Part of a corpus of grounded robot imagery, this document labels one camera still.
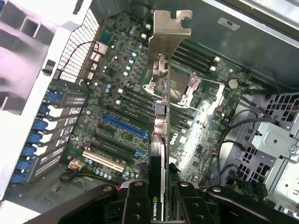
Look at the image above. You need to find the white expansion slot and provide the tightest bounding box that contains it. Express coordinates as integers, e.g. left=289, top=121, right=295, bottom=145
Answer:
left=82, top=150, right=126, bottom=174

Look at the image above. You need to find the black expansion slot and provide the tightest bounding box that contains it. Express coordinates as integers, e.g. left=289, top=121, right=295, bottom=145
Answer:
left=90, top=142, right=133, bottom=164

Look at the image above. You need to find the white motherboard power connector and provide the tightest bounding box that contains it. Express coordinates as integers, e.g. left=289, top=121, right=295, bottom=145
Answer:
left=68, top=158, right=85, bottom=171

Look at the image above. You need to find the blue expansion slot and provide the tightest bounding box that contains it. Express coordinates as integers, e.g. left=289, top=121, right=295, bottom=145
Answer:
left=101, top=113, right=150, bottom=139

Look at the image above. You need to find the metal drive cage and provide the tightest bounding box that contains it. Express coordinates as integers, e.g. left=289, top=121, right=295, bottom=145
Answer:
left=240, top=93, right=299, bottom=215

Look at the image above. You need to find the CPU socket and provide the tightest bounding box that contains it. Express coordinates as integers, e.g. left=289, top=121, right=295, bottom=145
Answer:
left=142, top=70, right=199, bottom=110

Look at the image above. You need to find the green motherboard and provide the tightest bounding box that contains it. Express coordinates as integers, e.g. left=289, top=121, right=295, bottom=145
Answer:
left=52, top=10, right=253, bottom=189

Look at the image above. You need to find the small finned heatsink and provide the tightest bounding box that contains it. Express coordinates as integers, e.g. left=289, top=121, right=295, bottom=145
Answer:
left=90, top=42, right=109, bottom=62

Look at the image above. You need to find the open grey PC case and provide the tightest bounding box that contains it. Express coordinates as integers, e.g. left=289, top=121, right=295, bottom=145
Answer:
left=0, top=0, right=299, bottom=224

